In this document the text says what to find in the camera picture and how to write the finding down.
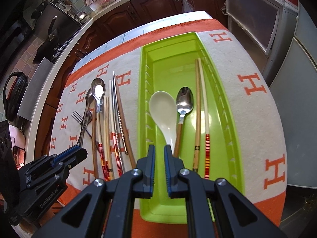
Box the stainless steel chopstick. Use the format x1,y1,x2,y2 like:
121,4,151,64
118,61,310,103
112,71,128,155

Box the white kitchen countertop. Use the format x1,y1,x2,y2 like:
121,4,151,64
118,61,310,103
26,0,228,162

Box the large round steel spoon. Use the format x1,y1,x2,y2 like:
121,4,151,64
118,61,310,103
77,89,94,147

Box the black wok pan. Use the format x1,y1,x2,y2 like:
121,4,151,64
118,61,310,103
33,16,67,64

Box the green plastic utensil tray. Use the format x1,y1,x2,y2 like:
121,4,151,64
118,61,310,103
137,32,244,224

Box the white ceramic soup spoon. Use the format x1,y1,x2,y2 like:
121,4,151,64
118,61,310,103
149,91,177,152

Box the grey refrigerator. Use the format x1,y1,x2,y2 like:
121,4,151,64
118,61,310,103
270,4,317,189

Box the long brown wooden chopstick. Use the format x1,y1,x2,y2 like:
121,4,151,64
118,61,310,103
116,79,136,169

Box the bamboo chopstick dark band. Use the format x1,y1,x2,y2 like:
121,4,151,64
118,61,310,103
193,60,201,173

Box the black electric kettle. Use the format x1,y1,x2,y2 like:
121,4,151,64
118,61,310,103
3,71,29,122

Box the wooden handled steel spoon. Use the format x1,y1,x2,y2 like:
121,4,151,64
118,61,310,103
174,86,193,157

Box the long steel serving spoon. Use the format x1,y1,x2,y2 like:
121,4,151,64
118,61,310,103
90,78,105,113

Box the pale bamboo chopstick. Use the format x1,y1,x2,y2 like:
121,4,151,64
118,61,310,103
103,96,114,180
105,96,115,180

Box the dark wooden kitchen cabinets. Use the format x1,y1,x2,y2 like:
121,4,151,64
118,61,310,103
28,0,228,159

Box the orange beige H-pattern cloth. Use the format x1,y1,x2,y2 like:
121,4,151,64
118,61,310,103
49,19,287,237

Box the grey glass door cabinet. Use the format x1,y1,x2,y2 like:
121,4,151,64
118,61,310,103
226,0,298,84

